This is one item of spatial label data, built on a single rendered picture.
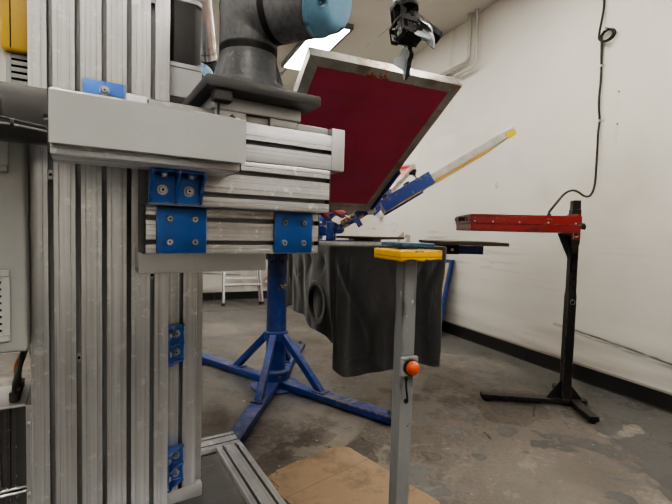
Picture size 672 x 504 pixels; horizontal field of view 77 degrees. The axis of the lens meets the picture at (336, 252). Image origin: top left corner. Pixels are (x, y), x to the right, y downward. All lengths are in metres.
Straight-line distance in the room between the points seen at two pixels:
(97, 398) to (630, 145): 3.07
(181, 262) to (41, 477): 0.49
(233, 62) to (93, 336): 0.61
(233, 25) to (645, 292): 2.78
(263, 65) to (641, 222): 2.66
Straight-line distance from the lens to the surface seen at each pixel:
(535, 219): 2.49
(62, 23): 1.04
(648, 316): 3.17
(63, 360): 1.01
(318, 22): 0.87
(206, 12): 1.63
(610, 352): 3.32
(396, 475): 1.26
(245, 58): 0.90
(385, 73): 1.53
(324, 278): 1.36
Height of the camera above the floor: 1.00
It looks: 3 degrees down
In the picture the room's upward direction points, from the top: 2 degrees clockwise
